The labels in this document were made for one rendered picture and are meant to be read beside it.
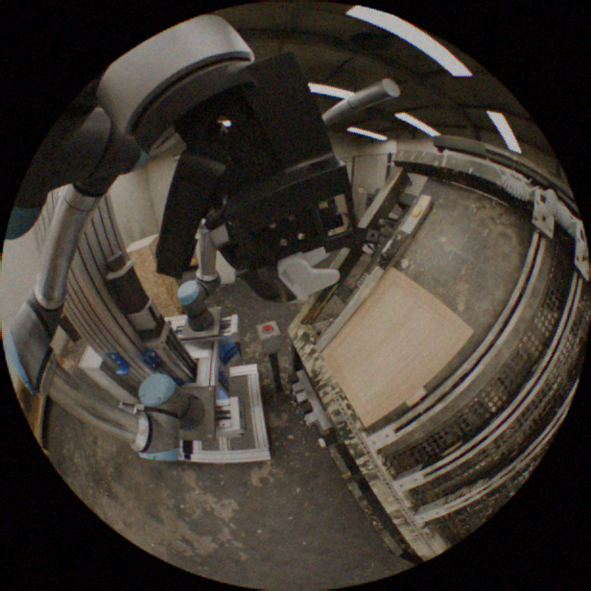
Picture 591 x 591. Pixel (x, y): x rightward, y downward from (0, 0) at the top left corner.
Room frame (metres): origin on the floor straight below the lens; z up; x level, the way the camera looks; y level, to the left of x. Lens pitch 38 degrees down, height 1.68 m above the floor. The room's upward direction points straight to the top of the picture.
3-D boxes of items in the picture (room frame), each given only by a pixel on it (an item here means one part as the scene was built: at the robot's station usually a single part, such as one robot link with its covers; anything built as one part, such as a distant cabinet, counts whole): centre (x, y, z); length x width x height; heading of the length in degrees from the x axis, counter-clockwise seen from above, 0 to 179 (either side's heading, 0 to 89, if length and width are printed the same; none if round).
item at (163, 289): (1.60, 1.91, 0.63); 0.50 x 0.42 x 1.25; 25
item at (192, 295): (0.60, 0.52, 1.20); 0.13 x 0.12 x 0.14; 165
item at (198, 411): (0.11, 0.41, 1.09); 0.15 x 0.15 x 0.10
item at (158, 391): (0.11, 0.41, 1.20); 0.13 x 0.12 x 0.14; 14
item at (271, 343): (0.65, 0.16, 0.84); 0.12 x 0.12 x 0.18; 22
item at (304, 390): (0.27, -0.07, 0.69); 0.50 x 0.14 x 0.24; 22
